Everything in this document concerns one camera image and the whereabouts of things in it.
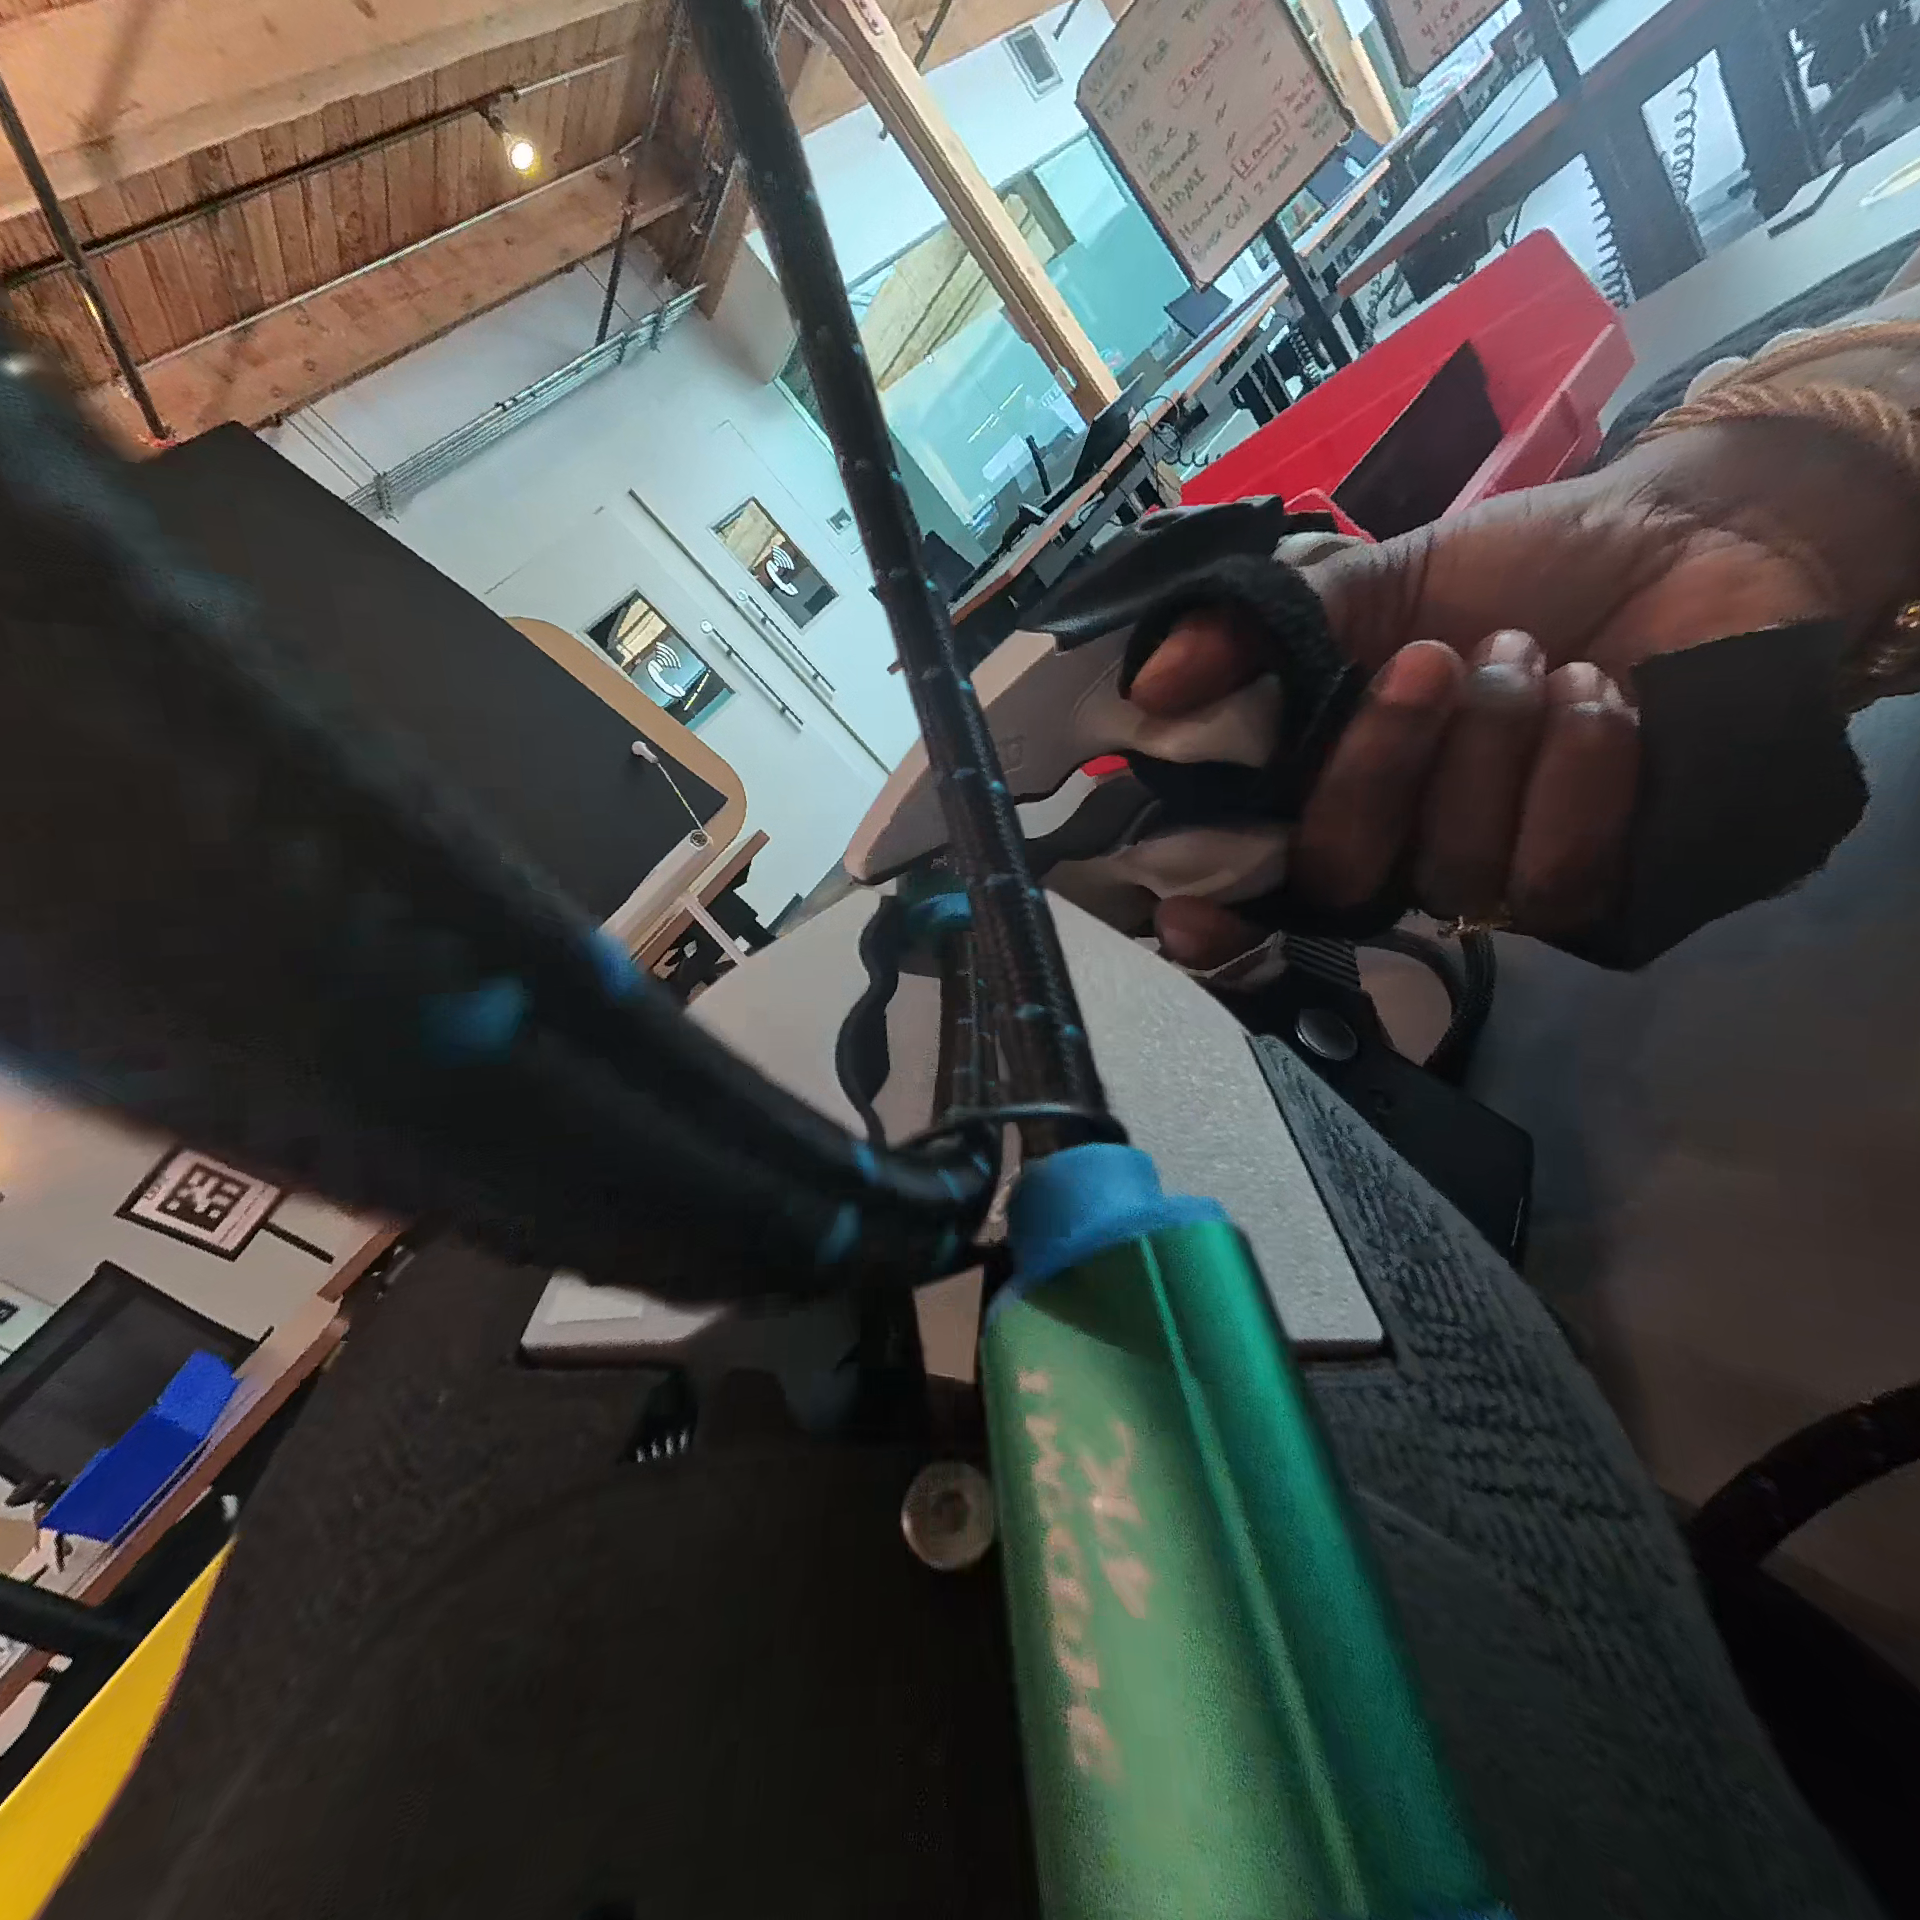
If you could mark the wall poster with phone icon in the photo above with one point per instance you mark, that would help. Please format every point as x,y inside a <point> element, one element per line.
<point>660,669</point>
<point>776,567</point>

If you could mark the person's right hand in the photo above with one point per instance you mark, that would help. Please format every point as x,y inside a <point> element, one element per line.
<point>1575,601</point>

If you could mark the handwritten whiteboard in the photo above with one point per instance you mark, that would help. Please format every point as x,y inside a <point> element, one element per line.
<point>1215,121</point>
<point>1440,30</point>

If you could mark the black panel with wooden rim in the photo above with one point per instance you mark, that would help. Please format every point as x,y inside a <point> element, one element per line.
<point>451,631</point>

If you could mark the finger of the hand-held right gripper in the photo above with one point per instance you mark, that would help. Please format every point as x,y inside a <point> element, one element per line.
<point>1050,704</point>

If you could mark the black bin divider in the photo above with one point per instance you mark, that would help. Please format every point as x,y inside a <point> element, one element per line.
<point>1424,442</point>

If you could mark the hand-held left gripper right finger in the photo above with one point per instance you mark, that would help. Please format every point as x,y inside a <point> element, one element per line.
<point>1200,1110</point>

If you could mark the blue plastic bin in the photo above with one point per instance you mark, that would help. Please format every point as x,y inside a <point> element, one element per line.
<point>142,1448</point>

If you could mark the black computer monitor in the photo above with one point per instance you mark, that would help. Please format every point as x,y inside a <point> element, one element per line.
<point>105,1372</point>

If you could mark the red plastic bin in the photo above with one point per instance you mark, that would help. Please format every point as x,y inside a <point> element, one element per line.
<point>1545,345</point>

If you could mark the ceiling spot light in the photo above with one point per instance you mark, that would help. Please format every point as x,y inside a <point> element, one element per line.
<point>519,147</point>

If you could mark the black and white fiducial tag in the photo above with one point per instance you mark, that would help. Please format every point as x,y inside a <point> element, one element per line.
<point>202,1201</point>

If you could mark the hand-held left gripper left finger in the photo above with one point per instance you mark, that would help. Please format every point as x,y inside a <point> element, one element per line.
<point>773,990</point>

